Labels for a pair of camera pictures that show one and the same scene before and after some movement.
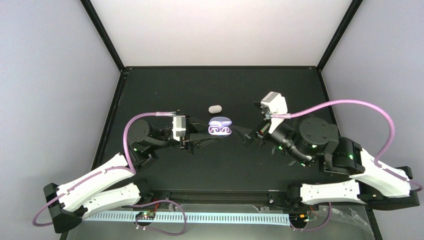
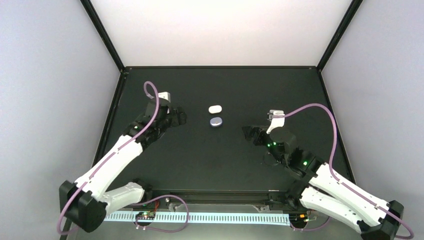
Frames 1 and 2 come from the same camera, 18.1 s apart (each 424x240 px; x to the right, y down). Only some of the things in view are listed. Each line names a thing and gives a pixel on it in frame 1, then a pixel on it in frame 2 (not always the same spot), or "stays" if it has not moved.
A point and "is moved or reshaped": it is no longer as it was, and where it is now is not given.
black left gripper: x=185 y=142 → x=174 y=121
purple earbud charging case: x=220 y=126 is moved or reshaped
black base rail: x=273 y=197 stays
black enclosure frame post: x=101 y=29 stays
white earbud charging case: x=215 y=109 stays
